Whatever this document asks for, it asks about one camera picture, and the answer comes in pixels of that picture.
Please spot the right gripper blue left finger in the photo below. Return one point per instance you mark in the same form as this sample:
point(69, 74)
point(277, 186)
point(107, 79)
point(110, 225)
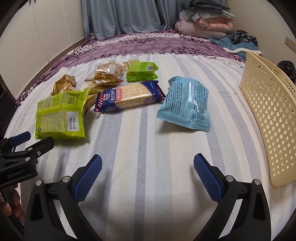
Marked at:
point(84, 178)

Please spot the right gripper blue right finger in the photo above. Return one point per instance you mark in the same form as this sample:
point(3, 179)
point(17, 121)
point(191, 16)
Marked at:
point(209, 177)

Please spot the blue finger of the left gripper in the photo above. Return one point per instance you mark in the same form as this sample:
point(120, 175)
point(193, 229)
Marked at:
point(20, 139)
point(38, 149)

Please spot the large green seaweed snack bag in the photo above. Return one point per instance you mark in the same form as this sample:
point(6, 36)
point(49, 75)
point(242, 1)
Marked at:
point(62, 116)

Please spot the tan waffle snack bag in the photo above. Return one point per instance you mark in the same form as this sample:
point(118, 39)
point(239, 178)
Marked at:
point(63, 84)

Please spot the light blue snack bag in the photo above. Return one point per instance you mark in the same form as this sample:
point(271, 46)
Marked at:
point(186, 104)

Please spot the yellow bibizan biscuit packet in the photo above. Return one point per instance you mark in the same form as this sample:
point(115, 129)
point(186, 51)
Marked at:
point(93, 91)

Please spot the cream perforated plastic basket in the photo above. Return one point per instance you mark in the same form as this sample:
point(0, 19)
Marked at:
point(271, 97)

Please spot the clear bag of crackers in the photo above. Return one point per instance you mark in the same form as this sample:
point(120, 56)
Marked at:
point(107, 74)

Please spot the blue saltine cracker pack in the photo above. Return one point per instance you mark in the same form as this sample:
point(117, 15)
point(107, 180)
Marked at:
point(128, 96)

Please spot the small green wafer pack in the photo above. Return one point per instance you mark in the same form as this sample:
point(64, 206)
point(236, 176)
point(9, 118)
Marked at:
point(140, 71)

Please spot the person's left hand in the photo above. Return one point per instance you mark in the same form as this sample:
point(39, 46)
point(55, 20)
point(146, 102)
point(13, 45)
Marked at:
point(15, 207)

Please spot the striped white blue sheet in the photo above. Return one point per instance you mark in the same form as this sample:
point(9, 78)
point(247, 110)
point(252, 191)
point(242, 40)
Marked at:
point(148, 188)

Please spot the white wardrobe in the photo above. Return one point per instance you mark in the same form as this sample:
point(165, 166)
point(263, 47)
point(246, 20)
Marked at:
point(38, 33)

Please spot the blue folded blanket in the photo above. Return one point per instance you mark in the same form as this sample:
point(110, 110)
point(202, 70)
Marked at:
point(239, 49)

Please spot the black backpack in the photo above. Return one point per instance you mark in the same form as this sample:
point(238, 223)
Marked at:
point(288, 68)

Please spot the purple floral bed sheet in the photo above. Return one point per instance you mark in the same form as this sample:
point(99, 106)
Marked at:
point(161, 42)

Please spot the leopard print cloth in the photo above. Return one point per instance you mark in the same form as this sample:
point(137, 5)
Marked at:
point(241, 36)

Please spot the blue-grey curtain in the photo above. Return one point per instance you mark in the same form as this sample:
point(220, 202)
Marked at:
point(105, 19)

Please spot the stack of folded quilts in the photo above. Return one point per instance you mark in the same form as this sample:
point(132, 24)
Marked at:
point(205, 19)

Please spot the wall power socket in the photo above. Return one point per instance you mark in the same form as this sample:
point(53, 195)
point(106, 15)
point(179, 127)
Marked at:
point(290, 43)

